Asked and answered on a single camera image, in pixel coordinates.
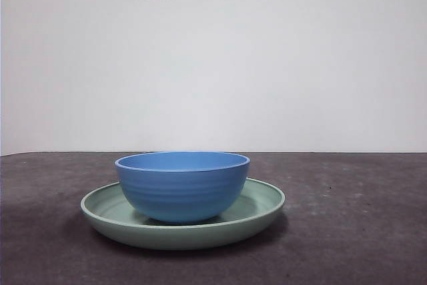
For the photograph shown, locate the blue ribbed bowl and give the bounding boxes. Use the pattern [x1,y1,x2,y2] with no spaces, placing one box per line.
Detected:
[114,151,251,224]

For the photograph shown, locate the pale green round plate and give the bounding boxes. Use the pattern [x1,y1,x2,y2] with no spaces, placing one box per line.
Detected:
[79,178,286,251]

